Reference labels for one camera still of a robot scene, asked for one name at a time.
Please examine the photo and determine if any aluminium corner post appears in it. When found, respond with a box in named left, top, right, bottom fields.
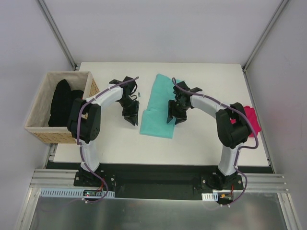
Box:
left=36, top=0, right=78, bottom=71
left=242, top=0, right=291, bottom=73

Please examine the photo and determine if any wicker laundry basket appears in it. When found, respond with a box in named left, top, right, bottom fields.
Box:
left=24, top=71, right=99, bottom=143

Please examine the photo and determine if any right aluminium corner post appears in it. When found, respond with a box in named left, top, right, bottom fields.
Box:
left=242, top=0, right=291, bottom=73

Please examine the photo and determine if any teal t-shirt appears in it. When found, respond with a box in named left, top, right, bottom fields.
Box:
left=140, top=74, right=175, bottom=139

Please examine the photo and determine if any right white cable duct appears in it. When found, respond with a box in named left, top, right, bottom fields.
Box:
left=201, top=192, right=218, bottom=202

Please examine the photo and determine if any left aluminium corner post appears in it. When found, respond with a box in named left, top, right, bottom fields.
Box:
left=36, top=0, right=78, bottom=71

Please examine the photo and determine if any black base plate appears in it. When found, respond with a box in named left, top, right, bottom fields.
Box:
left=73, top=163, right=243, bottom=200

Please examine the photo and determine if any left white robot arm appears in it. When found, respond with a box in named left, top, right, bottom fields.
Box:
left=67, top=76, right=140, bottom=186

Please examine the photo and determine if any black garment in basket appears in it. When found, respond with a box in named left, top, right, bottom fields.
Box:
left=48, top=80, right=84, bottom=127

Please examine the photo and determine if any white cable duct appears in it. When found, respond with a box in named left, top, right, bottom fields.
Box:
left=201, top=192, right=218, bottom=202
left=40, top=188, right=115, bottom=199

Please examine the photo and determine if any left white cable duct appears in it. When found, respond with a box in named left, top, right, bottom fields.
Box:
left=40, top=188, right=115, bottom=199

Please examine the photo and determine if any purple cable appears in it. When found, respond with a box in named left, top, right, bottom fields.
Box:
left=77, top=76, right=140, bottom=204
left=172, top=78, right=260, bottom=208

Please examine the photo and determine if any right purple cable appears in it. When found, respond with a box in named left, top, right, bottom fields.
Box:
left=172, top=78, right=260, bottom=208

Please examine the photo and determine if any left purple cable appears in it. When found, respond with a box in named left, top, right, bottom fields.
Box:
left=77, top=76, right=140, bottom=204

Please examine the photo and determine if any aluminium rail frame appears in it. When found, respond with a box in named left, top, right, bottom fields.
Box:
left=30, top=169, right=290, bottom=193

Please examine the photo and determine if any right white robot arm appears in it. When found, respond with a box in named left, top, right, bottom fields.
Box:
left=167, top=78, right=252, bottom=190

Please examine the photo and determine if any pink folded t-shirt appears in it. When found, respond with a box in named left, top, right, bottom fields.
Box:
left=243, top=106, right=261, bottom=137

